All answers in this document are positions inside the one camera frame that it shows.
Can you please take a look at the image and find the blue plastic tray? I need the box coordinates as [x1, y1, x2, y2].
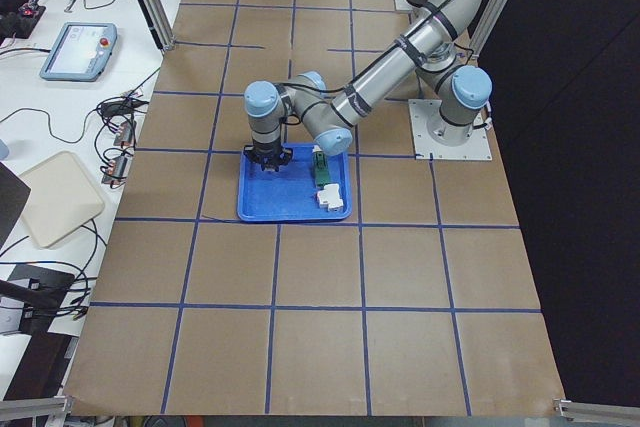
[237, 143, 353, 223]

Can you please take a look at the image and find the black laptop corner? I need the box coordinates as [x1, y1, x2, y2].
[0, 164, 31, 246]

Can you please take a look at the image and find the white circuit breaker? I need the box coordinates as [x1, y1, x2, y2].
[316, 183, 345, 212]

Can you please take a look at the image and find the black camera stand base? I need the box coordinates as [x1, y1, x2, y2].
[1, 263, 74, 335]

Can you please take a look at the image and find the beige plastic tray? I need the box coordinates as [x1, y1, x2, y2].
[19, 151, 105, 248]

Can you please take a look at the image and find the near teach pendant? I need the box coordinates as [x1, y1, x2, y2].
[39, 22, 118, 82]

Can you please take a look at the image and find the green terminal block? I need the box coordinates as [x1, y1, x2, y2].
[312, 145, 331, 188]

